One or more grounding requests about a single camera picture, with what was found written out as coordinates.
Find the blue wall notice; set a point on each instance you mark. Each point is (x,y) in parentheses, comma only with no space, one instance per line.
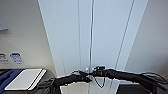
(16,57)

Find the pale wall-mounted shelf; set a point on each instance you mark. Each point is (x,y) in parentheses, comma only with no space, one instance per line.
(3,20)

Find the white table top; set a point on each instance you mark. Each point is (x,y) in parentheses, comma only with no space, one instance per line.
(25,79)

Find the white wardrobe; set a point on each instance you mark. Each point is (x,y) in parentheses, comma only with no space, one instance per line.
(110,26)

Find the white wall notice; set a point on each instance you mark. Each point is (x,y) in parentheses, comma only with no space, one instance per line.
(2,58)

